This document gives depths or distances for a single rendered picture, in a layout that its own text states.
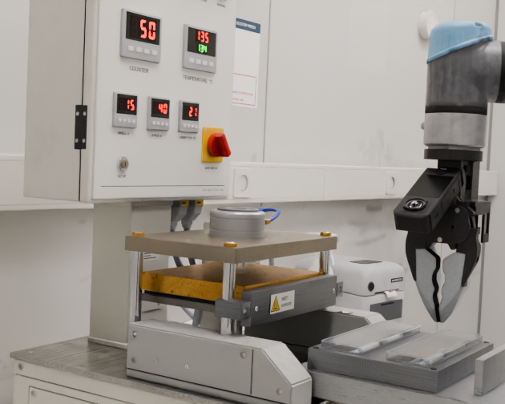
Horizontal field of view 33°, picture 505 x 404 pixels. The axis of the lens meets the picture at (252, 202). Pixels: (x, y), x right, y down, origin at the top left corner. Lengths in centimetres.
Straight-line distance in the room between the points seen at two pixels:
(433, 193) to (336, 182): 140
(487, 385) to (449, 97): 34
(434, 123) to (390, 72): 175
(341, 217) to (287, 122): 42
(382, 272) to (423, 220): 121
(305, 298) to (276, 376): 21
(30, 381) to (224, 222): 35
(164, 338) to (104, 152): 27
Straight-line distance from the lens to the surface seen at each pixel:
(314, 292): 120
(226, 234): 116
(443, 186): 102
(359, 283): 212
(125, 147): 120
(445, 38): 106
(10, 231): 159
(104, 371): 116
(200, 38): 133
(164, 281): 115
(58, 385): 122
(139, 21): 122
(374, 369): 101
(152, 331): 110
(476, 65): 105
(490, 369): 101
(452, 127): 104
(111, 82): 118
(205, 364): 105
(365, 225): 268
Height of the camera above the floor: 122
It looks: 3 degrees down
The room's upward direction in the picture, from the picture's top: 3 degrees clockwise
